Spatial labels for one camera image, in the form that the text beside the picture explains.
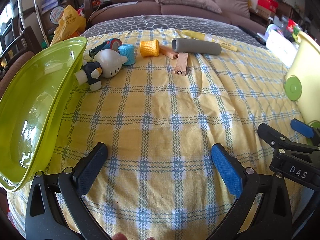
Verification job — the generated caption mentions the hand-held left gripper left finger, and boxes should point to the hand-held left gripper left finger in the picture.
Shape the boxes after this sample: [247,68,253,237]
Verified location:
[25,142,110,240]

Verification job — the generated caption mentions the round labelled tin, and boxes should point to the round labelled tin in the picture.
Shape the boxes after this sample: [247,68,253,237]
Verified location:
[49,6,65,25]

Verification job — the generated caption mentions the grey cracked-pattern blanket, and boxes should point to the grey cracked-pattern blanket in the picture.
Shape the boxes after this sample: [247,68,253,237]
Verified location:
[80,15,267,47]

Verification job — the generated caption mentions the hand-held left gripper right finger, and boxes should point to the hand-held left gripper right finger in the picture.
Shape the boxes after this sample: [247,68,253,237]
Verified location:
[209,144,293,240]

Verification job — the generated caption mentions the white helmet toy figurine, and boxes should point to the white helmet toy figurine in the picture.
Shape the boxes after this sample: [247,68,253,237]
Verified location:
[72,49,128,91]

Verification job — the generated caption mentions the red box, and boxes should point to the red box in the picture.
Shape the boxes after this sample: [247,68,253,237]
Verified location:
[257,0,278,12]

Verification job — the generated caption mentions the grey foam tube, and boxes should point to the grey foam tube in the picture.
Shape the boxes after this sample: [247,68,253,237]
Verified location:
[171,37,222,55]

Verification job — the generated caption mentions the yellow blue checked cloth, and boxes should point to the yellow blue checked cloth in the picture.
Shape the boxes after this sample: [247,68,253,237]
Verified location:
[6,29,315,240]

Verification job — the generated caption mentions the yellow ribbon spool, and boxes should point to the yellow ribbon spool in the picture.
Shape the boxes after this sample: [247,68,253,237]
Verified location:
[139,40,160,57]

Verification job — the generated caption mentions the light blue bandage roll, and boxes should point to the light blue bandage roll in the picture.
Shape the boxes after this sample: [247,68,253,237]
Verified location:
[117,44,136,66]

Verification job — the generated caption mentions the white metal rack pole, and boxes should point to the white metal rack pole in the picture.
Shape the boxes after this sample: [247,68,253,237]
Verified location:
[19,0,50,48]

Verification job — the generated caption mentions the lime green plastic tub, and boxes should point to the lime green plastic tub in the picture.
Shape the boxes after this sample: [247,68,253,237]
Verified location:
[0,37,88,193]

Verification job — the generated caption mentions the black remote control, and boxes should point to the black remote control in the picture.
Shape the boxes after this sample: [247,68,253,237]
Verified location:
[237,25,267,46]

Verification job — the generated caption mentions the yellow plastic bag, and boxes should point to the yellow plastic bag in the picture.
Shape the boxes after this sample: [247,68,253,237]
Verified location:
[50,5,87,46]

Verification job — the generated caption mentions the blue red wrist watch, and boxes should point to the blue red wrist watch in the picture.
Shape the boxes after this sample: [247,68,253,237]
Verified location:
[88,38,122,58]

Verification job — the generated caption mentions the purple white plastic container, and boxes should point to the purple white plastic container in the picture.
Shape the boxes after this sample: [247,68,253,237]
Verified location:
[266,24,285,37]

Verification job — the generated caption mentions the yellow cotton swab tube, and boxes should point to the yellow cotton swab tube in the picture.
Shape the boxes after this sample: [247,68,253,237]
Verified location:
[182,29,238,52]

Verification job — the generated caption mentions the mauve fabric sofa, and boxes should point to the mauve fabric sofa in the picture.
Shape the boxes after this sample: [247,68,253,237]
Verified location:
[89,0,267,34]

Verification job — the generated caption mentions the person's left hand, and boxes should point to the person's left hand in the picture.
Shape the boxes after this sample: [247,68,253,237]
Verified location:
[111,232,157,240]

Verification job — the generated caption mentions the dark wooden chair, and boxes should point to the dark wooden chair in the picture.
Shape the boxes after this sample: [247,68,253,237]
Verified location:
[0,17,40,80]

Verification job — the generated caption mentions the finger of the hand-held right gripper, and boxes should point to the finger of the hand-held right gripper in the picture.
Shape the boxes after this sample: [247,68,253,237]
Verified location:
[257,123,320,156]
[291,119,320,147]

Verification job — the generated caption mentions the wooden block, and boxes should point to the wooden block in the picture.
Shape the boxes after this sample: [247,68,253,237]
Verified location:
[159,45,178,60]
[174,53,188,76]

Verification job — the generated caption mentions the cream storage box green wheels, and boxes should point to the cream storage box green wheels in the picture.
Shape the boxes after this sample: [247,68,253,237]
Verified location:
[284,31,320,135]

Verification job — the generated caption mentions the white plastic wipes container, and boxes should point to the white plastic wipes container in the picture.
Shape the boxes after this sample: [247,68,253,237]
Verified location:
[266,31,299,68]

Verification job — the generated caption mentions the mauve pillow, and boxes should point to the mauve pillow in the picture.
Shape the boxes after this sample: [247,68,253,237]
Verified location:
[155,0,222,14]

